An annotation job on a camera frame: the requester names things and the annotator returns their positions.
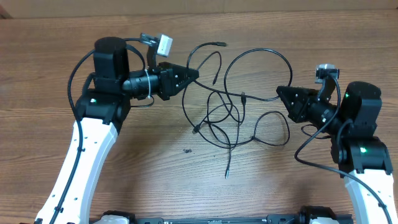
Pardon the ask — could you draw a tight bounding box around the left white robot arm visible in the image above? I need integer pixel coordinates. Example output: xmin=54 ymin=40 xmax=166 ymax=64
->
xmin=34 ymin=34 xmax=198 ymax=223

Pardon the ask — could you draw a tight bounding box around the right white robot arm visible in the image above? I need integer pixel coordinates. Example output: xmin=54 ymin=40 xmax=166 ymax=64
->
xmin=276 ymin=80 xmax=397 ymax=223

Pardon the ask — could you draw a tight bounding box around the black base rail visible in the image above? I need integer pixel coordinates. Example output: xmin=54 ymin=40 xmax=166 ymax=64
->
xmin=134 ymin=214 xmax=308 ymax=224

